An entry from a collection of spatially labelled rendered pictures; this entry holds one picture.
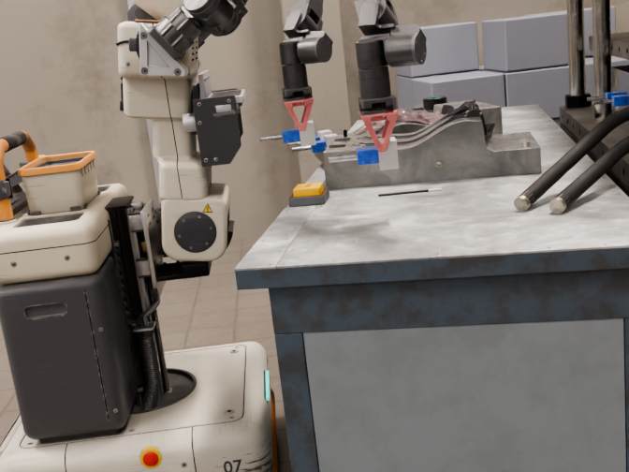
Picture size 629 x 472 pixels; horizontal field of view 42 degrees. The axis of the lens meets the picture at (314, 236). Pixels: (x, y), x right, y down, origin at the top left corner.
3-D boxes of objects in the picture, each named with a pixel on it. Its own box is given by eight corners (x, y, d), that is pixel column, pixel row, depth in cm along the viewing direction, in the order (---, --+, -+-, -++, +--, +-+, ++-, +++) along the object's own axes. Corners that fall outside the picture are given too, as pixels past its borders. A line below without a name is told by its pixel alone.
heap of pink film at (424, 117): (365, 140, 228) (362, 112, 226) (353, 134, 246) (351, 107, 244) (455, 129, 231) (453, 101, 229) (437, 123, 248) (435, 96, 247)
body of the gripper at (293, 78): (309, 93, 199) (305, 62, 198) (313, 95, 189) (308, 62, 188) (283, 95, 199) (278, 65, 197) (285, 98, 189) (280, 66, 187)
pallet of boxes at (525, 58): (592, 201, 489) (587, 7, 462) (658, 230, 416) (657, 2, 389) (407, 227, 479) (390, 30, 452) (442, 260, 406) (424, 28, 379)
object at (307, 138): (261, 152, 194) (257, 129, 193) (260, 149, 199) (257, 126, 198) (315, 144, 195) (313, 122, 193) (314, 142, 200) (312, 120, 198)
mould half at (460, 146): (326, 189, 197) (320, 133, 194) (340, 169, 222) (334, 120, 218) (541, 173, 188) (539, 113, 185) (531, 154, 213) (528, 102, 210)
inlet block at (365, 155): (329, 175, 156) (327, 147, 155) (329, 170, 161) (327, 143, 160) (399, 169, 156) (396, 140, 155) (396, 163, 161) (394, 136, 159)
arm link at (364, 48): (362, 36, 156) (349, 37, 151) (396, 32, 153) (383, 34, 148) (366, 72, 158) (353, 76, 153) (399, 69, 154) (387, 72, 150)
